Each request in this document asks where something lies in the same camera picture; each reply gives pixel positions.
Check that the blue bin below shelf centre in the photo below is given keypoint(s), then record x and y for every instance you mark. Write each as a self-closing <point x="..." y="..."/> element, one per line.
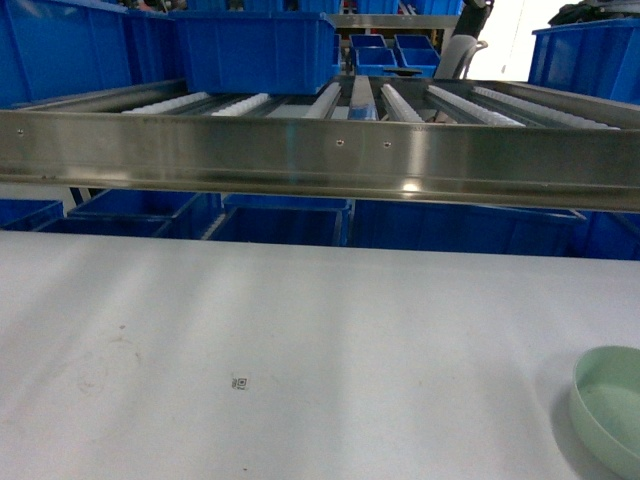
<point x="290" y="220"/>

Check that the blue bin below shelf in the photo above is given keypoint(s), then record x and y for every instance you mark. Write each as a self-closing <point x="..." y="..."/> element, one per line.
<point x="463" y="228"/>
<point x="141" y="213"/>
<point x="290" y="220"/>

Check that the blue bin below shelf right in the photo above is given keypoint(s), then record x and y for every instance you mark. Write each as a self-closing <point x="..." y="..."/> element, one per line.
<point x="463" y="228"/>

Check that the stainless steel roller shelf rack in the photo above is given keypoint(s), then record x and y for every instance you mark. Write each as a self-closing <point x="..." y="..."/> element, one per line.
<point x="456" y="141"/>

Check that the blue bin below shelf left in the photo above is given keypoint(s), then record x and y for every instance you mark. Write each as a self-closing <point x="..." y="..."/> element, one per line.
<point x="141" y="213"/>

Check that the blue bin on shelf centre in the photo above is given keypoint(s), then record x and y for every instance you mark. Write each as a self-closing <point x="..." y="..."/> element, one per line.
<point x="278" y="53"/>

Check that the light green plastic bowl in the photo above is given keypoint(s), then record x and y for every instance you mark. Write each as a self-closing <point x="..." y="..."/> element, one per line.
<point x="604" y="407"/>

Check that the small QR code sticker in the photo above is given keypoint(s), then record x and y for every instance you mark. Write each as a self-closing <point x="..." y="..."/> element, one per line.
<point x="240" y="382"/>

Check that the small blue bins in background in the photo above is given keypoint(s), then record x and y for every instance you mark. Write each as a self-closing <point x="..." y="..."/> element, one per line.
<point x="372" y="55"/>

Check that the grey office chair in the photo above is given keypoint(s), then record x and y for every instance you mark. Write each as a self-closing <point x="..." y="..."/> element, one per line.
<point x="464" y="44"/>

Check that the large blue bin upper left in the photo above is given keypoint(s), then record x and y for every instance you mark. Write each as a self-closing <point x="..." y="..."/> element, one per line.
<point x="58" y="48"/>

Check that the blue bin upper right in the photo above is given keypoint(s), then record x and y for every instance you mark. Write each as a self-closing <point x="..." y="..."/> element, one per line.
<point x="599" y="59"/>

